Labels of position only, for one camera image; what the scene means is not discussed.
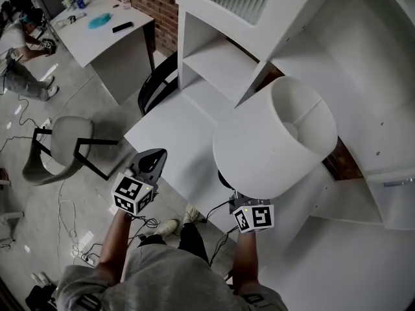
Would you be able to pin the grey shirt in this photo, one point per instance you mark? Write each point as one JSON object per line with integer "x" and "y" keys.
{"x": 168, "y": 283}

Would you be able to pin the black remote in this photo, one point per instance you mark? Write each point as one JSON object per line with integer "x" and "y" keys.
{"x": 122, "y": 27}

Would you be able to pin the small white table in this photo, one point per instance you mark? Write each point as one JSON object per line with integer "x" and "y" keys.
{"x": 97, "y": 47}

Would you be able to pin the person's beige shoe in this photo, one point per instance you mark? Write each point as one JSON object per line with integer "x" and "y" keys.
{"x": 191, "y": 213}
{"x": 167, "y": 228}

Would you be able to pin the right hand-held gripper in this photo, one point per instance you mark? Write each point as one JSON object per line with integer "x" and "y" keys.
{"x": 254, "y": 217}

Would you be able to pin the person's right forearm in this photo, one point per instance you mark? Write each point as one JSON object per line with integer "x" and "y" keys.
{"x": 246, "y": 264}

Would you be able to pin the person's left forearm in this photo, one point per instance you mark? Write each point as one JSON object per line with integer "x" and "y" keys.
{"x": 111, "y": 251}

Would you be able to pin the pale green cup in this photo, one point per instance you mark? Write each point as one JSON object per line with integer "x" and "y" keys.
{"x": 67, "y": 2}

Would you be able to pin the white table lamp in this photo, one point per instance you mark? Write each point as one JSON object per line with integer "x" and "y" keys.
{"x": 266, "y": 147}

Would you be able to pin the small blue bottle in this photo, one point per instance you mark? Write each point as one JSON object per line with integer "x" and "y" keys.
{"x": 79, "y": 1}

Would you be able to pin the grey chair with black frame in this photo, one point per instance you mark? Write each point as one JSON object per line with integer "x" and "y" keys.
{"x": 69, "y": 141}

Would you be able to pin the large white furniture top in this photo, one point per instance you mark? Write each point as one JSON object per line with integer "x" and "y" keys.
{"x": 340, "y": 271}

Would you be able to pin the white desk hutch shelf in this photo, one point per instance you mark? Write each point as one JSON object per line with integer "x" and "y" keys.
{"x": 324, "y": 28}

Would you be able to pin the white crumpled object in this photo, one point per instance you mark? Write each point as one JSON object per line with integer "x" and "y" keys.
{"x": 73, "y": 18}

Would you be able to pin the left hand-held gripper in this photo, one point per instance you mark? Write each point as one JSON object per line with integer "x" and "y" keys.
{"x": 129, "y": 193}

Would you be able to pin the black trousers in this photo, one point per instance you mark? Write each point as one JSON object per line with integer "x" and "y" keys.
{"x": 191, "y": 241}

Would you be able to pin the teal cloth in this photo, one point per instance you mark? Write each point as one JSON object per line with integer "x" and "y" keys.
{"x": 100, "y": 20}

